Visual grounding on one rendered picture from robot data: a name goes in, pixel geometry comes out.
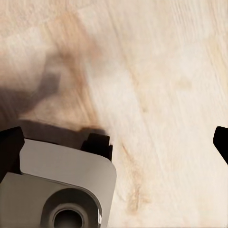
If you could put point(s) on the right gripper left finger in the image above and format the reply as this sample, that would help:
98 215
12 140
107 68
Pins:
11 142

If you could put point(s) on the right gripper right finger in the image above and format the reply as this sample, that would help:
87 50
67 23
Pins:
220 140

